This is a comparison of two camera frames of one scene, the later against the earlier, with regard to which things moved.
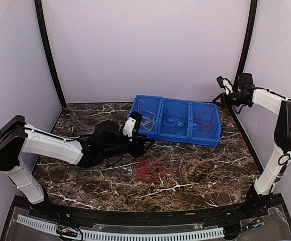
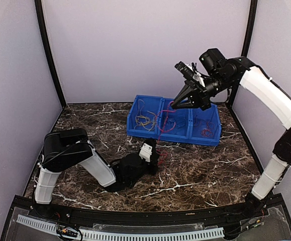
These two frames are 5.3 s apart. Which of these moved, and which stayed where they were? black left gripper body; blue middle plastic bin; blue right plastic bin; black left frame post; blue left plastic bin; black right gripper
Moved: black left gripper body; black right gripper
Stayed: black left frame post; blue left plastic bin; blue right plastic bin; blue middle plastic bin
